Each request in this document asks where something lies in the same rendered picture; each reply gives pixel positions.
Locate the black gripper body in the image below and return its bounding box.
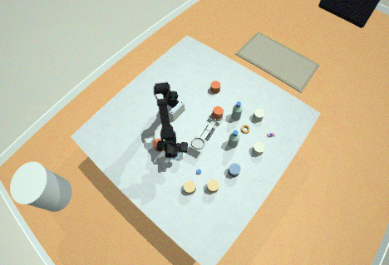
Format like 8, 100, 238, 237
156, 140, 188, 153

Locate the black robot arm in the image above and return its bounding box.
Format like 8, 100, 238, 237
154, 82, 179, 159

